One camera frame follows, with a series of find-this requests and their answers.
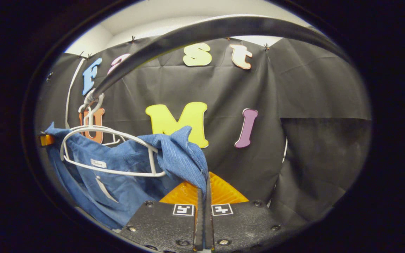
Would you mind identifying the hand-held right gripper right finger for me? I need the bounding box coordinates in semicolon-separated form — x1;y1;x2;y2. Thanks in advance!
205;172;289;252

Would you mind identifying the blue shirt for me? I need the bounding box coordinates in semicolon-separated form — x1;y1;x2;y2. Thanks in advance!
44;122;210;229

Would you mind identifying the black backdrop cloth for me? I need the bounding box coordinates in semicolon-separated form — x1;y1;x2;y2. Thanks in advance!
36;37;372;229

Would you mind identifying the black clothes rail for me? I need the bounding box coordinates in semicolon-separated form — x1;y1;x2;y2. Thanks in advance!
90;16;351;100

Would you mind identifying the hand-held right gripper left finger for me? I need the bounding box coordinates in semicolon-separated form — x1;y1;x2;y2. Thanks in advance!
120;181;205;252

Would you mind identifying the white wire hanger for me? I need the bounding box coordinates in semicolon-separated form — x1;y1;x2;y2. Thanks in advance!
79;104;126;146
60;92;167;178

